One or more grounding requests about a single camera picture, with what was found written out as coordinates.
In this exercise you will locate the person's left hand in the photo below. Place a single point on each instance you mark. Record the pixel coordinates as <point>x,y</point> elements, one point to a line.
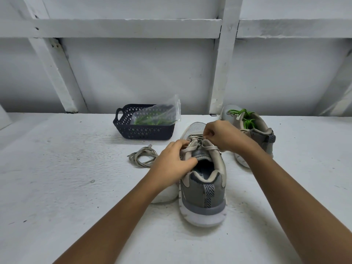
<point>167,164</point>

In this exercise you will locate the person's right hand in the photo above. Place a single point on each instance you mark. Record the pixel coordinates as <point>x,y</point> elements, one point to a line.
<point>228,138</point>

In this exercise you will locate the person's left thumb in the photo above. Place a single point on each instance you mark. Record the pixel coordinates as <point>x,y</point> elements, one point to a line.
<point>188,163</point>

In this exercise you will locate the person's right fingers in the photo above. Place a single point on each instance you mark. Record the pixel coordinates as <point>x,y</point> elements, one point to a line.
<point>213,131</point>

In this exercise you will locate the beige shoelace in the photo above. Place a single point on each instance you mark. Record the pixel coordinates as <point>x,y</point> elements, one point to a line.
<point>188,153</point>
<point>134,159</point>

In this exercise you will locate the grey sneaker with beige lace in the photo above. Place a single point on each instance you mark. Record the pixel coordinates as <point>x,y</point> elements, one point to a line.
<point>203,206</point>

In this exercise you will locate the person's left forearm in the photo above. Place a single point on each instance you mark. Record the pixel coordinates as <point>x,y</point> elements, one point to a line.
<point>115,225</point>

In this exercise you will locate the person's right forearm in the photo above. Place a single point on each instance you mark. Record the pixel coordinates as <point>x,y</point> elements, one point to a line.
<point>291,206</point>

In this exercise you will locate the green shoelace in sneaker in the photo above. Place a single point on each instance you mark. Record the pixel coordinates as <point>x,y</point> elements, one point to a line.
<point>249,123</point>

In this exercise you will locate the grey sneaker with green lace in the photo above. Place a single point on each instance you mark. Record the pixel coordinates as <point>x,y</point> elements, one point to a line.
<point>261,129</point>

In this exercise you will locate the clear plastic bag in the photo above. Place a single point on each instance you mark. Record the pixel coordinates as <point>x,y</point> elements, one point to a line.
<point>165,111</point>

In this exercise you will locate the loose beige shoelace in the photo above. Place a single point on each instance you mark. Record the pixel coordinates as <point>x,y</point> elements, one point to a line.
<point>134,159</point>

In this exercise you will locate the dark perforated plastic basket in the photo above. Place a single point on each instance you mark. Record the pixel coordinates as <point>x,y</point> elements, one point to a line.
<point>143,133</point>

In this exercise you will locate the green shoelaces in bag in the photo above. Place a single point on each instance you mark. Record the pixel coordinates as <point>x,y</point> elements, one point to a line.
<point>148,120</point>

